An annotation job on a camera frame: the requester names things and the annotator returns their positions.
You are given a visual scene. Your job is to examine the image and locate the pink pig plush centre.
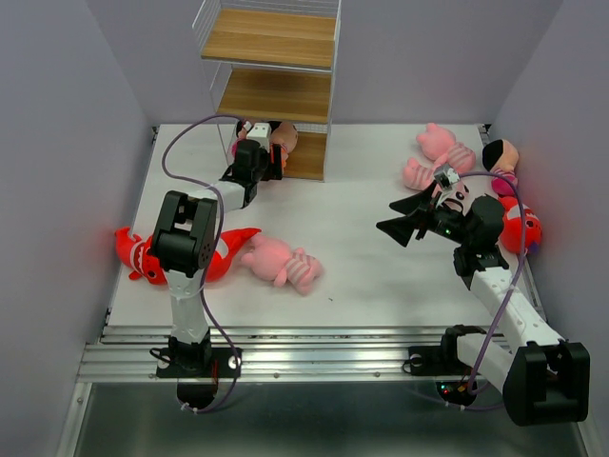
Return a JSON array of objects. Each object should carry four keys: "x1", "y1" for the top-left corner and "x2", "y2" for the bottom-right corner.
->
[{"x1": 240, "y1": 233, "x2": 324, "y2": 295}]

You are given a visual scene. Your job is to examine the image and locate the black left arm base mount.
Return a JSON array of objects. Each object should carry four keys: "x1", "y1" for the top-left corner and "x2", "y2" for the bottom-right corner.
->
[{"x1": 148, "y1": 347, "x2": 243, "y2": 414}]

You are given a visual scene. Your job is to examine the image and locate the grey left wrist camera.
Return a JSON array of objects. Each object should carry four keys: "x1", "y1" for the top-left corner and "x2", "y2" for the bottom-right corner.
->
[{"x1": 246, "y1": 122, "x2": 271, "y2": 148}]

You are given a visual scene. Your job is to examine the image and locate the red fish plush left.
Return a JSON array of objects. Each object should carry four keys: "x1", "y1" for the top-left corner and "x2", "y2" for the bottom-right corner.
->
[{"x1": 205, "y1": 228, "x2": 262, "y2": 283}]

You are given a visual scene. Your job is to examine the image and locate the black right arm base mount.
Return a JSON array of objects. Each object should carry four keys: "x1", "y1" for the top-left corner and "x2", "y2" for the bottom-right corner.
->
[{"x1": 402, "y1": 325, "x2": 490, "y2": 411}]

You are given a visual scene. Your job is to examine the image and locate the pink pig plush lower right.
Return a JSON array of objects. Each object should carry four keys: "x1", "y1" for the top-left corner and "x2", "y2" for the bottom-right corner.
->
[{"x1": 403, "y1": 158, "x2": 471, "y2": 209}]

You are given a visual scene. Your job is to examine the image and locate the aluminium mounting rail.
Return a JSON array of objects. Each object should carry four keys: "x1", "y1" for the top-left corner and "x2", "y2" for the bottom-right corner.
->
[{"x1": 75, "y1": 325, "x2": 520, "y2": 385}]

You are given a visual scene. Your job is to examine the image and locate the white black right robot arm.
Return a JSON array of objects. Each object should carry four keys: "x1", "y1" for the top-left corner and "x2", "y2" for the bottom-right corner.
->
[{"x1": 377, "y1": 188, "x2": 591, "y2": 427}]

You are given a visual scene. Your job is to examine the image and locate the boy doll far right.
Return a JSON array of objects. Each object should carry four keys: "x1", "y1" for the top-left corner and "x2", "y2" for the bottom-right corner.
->
[{"x1": 482, "y1": 139, "x2": 520, "y2": 197}]

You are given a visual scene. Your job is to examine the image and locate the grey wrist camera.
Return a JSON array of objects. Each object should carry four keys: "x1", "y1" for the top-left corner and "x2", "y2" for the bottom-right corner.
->
[
  {"x1": 246, "y1": 122, "x2": 271, "y2": 148},
  {"x1": 433, "y1": 164, "x2": 461, "y2": 206}
]

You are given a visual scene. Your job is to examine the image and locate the red shark plush left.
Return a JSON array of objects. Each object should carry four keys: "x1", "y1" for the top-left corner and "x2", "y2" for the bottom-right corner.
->
[{"x1": 114, "y1": 227, "x2": 167, "y2": 286}]

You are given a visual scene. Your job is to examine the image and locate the boy doll pink shorts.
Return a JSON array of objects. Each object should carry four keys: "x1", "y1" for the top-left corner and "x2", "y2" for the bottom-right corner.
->
[{"x1": 230, "y1": 120, "x2": 253, "y2": 158}]

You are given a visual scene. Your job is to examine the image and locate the wooden three-tier wire shelf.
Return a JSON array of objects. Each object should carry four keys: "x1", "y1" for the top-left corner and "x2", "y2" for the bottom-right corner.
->
[{"x1": 191, "y1": 1, "x2": 342, "y2": 181}]

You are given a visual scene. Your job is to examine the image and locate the pink pig plush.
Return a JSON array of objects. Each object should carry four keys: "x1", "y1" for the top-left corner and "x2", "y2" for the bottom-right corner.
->
[
  {"x1": 240, "y1": 233, "x2": 324, "y2": 295},
  {"x1": 416, "y1": 123, "x2": 477, "y2": 173},
  {"x1": 403, "y1": 158, "x2": 471, "y2": 209}
]

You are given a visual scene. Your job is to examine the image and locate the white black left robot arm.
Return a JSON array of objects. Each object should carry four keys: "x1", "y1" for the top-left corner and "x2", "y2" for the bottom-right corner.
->
[{"x1": 150, "y1": 139, "x2": 283, "y2": 375}]

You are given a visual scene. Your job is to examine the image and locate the red fish plush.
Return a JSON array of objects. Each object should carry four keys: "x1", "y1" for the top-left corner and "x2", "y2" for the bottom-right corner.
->
[
  {"x1": 499, "y1": 196, "x2": 542, "y2": 254},
  {"x1": 205, "y1": 228, "x2": 262, "y2": 283}
]

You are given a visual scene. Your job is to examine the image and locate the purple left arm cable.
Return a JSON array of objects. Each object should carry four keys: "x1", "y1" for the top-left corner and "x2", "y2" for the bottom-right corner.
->
[{"x1": 161, "y1": 113, "x2": 253, "y2": 415}]

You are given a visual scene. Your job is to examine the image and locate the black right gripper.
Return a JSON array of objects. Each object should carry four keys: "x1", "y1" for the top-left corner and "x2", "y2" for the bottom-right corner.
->
[{"x1": 375, "y1": 179, "x2": 473, "y2": 248}]

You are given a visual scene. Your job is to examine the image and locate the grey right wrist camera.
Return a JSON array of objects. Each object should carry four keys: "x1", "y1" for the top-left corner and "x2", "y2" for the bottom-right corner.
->
[{"x1": 433, "y1": 164, "x2": 461, "y2": 206}]

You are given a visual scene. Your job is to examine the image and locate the boy doll orange shorts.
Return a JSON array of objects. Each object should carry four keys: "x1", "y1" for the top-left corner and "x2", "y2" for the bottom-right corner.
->
[{"x1": 268, "y1": 121, "x2": 299, "y2": 169}]

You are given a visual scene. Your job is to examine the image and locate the pink pig plush upper right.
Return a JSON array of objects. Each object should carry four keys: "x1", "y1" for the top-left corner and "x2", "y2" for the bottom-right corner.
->
[{"x1": 416, "y1": 123, "x2": 477, "y2": 173}]

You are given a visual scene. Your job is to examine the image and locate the red fish plush right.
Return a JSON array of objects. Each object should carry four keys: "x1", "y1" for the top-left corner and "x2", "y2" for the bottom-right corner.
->
[{"x1": 499, "y1": 196, "x2": 542, "y2": 254}]

